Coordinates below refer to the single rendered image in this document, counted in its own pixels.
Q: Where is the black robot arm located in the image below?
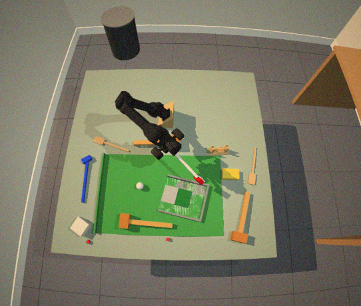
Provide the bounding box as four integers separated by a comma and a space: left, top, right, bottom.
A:
115, 91, 182, 156

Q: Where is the green flat mat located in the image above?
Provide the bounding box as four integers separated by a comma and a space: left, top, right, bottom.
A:
97, 154, 224, 237

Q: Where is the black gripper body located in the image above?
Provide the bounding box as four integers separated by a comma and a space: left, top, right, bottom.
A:
151, 128, 184, 160

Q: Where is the blue golf putter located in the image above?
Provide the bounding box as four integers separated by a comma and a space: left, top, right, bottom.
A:
81, 155, 93, 203

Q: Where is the white golf ball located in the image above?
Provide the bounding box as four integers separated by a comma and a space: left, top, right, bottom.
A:
137, 182, 144, 190

